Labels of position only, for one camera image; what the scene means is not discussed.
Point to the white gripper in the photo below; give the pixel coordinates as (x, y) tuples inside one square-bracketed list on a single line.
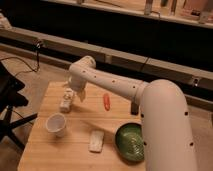
[(78, 85)]

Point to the white plastic bottle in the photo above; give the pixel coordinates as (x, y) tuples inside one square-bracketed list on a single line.
[(65, 105)]

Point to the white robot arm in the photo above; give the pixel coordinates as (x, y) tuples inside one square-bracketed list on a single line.
[(166, 129)]

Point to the green ceramic bowl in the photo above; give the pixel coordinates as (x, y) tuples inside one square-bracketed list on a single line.
[(129, 142)]

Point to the red carrot toy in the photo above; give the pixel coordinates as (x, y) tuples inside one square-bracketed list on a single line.
[(106, 101)]

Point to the white paper cup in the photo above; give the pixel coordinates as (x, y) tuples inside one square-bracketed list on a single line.
[(56, 124)]

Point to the white sponge block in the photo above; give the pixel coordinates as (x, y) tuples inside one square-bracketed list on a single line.
[(96, 141)]

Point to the black office chair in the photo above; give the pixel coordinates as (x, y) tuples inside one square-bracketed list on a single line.
[(10, 98)]

